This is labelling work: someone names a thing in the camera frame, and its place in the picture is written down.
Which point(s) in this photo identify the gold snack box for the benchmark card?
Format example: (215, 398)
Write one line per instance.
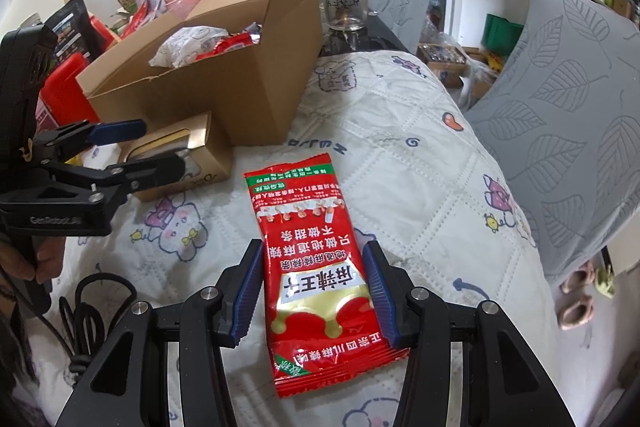
(200, 167)

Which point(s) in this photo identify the white printed quilted tablecloth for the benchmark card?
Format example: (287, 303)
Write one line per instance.
(425, 157)

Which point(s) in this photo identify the red plastic canister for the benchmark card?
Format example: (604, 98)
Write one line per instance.
(62, 97)

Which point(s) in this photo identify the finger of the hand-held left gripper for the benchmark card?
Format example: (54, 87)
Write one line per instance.
(150, 172)
(117, 131)

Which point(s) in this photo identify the long red snack packet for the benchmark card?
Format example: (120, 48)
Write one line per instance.
(315, 267)

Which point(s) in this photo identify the black stand-up pouch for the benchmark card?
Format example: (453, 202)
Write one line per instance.
(75, 24)

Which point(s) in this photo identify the plastic bag of goods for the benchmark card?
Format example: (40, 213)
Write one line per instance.
(450, 62)

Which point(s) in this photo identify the green bag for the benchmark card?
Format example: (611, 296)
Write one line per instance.
(502, 34)

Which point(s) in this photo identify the pink slipper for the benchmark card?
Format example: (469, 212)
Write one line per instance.
(576, 278)
(575, 311)

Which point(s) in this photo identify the red foil snack packet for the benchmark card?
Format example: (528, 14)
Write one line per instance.
(220, 44)

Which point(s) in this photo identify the glass mug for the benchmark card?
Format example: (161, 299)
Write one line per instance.
(345, 7)

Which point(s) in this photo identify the green slipper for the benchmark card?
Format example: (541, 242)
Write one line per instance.
(605, 281)

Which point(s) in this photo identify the brown cardboard box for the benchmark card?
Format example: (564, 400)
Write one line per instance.
(200, 102)

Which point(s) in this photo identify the red foil bag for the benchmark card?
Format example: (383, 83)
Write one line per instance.
(142, 18)

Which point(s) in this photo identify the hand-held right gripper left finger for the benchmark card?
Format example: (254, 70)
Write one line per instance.
(247, 297)

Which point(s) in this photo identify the person's left hand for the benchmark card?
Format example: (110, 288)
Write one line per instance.
(42, 259)

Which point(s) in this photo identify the white printed snack packet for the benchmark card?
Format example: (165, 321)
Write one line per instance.
(190, 44)

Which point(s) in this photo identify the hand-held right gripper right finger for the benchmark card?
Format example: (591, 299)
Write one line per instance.
(382, 302)

